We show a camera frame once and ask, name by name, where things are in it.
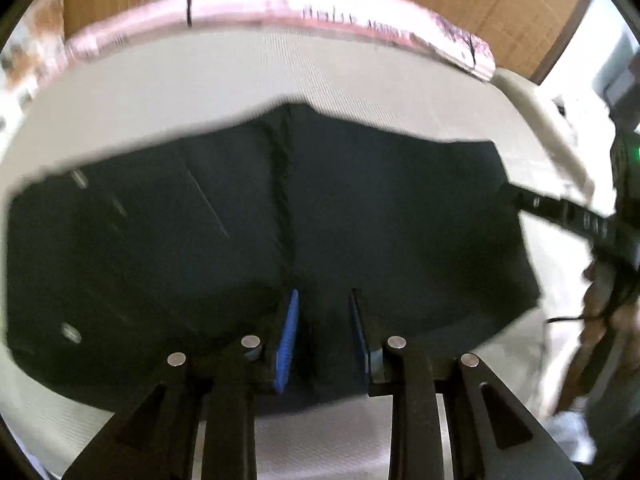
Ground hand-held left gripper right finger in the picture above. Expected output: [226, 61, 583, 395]
[348, 288, 583, 480]

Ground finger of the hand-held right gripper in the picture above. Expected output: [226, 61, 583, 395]
[500, 180, 618, 246]

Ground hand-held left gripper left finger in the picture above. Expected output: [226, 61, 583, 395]
[62, 288, 301, 480]

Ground black pants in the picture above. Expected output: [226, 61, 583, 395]
[5, 102, 543, 418]

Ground person's right hand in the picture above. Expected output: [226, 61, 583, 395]
[582, 260, 640, 341]

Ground beige quilt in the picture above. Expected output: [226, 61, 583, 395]
[492, 67, 618, 216]

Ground white dotted cloth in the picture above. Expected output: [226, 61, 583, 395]
[545, 410, 598, 466]

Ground pink striped pillow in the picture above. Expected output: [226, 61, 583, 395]
[65, 0, 498, 83]

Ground floral pillow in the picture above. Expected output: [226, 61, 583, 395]
[0, 0, 68, 126]

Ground black cable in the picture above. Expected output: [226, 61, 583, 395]
[545, 311, 601, 325]

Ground dark wall cabinet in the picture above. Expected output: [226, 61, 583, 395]
[600, 30, 640, 111]

